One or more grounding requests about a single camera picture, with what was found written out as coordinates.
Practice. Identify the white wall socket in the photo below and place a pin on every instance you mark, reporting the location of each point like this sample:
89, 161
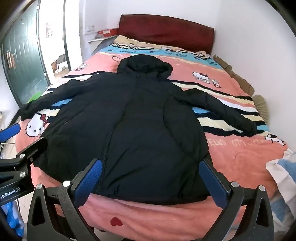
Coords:
90, 28

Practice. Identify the woven hand fan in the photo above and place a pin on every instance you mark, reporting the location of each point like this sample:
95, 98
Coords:
261, 106

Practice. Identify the white bedside shelf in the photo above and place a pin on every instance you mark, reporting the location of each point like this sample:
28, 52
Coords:
99, 42

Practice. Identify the green plastic object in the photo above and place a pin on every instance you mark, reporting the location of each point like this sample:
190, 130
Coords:
34, 96

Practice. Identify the pink cartoon printed blanket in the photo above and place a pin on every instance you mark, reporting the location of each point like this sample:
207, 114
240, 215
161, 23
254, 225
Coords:
185, 64

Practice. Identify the blue printed bag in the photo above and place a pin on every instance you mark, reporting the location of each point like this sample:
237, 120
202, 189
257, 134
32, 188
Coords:
11, 215

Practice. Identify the blue white striped cloth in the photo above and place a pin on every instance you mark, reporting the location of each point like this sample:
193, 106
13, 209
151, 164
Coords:
283, 171

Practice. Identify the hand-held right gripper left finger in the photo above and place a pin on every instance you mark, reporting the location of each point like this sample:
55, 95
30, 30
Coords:
93, 173

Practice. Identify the dark red headboard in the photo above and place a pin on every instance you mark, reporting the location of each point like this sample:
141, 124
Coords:
161, 32

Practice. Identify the black hooded jacket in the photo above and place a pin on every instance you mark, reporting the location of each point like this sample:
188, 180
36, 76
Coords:
138, 127

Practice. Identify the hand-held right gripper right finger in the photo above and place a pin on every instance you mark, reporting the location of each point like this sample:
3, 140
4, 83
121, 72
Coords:
211, 178

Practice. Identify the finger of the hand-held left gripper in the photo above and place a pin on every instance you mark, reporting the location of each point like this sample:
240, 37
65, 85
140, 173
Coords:
10, 132
34, 149

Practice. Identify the brown cardboard pieces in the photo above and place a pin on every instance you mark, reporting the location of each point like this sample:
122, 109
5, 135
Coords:
240, 80

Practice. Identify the red box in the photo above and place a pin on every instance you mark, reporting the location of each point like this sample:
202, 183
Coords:
107, 32

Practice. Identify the dark green door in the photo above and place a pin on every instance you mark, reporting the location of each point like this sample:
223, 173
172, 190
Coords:
23, 58

